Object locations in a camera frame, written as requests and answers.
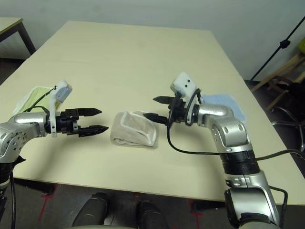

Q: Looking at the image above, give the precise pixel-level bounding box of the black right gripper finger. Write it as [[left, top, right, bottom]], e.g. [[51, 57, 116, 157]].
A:
[[152, 95, 177, 104], [143, 112, 168, 124]]

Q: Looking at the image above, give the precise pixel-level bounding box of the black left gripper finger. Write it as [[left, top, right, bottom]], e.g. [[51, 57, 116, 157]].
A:
[[78, 125, 110, 138], [78, 107, 103, 118]]

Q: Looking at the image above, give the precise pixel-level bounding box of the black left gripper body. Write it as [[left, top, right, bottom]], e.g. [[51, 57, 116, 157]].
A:
[[56, 108, 81, 137]]

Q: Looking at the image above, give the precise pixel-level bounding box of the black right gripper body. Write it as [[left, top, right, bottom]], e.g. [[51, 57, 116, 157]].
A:
[[166, 97, 199, 126]]

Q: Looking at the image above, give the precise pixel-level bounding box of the beige towel with white trim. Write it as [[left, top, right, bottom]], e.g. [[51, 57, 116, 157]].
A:
[[110, 110, 159, 150]]

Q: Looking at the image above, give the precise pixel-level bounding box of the green folded towel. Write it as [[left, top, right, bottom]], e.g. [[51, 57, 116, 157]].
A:
[[11, 85, 58, 117]]

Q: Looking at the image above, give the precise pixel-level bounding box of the blue folded towel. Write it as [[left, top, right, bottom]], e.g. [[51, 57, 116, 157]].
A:
[[201, 93, 247, 125]]

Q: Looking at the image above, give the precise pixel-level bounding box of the dark grey robot left leg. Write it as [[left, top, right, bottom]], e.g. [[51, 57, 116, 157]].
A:
[[71, 192, 111, 228]]

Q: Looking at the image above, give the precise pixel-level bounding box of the dark grey robot leg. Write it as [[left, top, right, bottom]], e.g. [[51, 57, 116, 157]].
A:
[[136, 200, 165, 228], [71, 192, 111, 228]]

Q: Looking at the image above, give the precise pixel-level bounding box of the dark grey robot right leg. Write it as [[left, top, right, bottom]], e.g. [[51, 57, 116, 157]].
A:
[[136, 200, 165, 228]]

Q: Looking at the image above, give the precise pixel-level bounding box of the wooden stool green cushion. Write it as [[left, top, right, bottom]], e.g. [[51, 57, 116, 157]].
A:
[[250, 37, 305, 110]]

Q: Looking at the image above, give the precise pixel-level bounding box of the black office chair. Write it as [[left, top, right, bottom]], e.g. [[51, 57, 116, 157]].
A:
[[270, 81, 305, 153]]

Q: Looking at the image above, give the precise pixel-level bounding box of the black tripod stand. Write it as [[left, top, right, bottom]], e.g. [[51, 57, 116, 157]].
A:
[[250, 16, 305, 82]]

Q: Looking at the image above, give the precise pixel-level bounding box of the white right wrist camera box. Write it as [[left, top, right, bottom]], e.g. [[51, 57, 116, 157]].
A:
[[170, 71, 201, 125]]

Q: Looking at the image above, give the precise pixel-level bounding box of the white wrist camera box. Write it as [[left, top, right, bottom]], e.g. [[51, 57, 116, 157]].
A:
[[49, 78, 73, 138], [170, 71, 201, 125]]

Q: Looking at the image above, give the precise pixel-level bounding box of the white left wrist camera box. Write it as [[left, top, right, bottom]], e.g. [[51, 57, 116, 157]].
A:
[[49, 78, 73, 138]]

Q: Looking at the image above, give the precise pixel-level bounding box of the beige side table black frame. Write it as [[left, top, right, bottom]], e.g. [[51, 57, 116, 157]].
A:
[[0, 17, 37, 60]]

